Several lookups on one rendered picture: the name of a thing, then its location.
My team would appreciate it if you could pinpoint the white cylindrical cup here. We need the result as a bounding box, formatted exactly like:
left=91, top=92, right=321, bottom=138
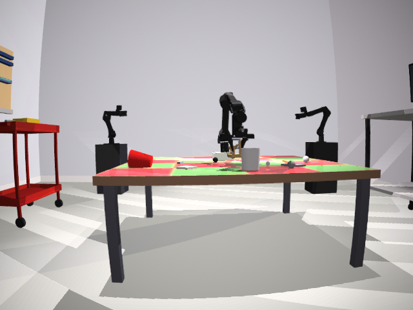
left=241, top=148, right=260, bottom=171

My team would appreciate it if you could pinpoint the white square tile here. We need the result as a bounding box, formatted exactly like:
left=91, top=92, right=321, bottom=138
left=176, top=165, right=197, bottom=170

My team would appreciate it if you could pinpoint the red plastic cup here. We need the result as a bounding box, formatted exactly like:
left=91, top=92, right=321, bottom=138
left=128, top=150, right=153, bottom=168

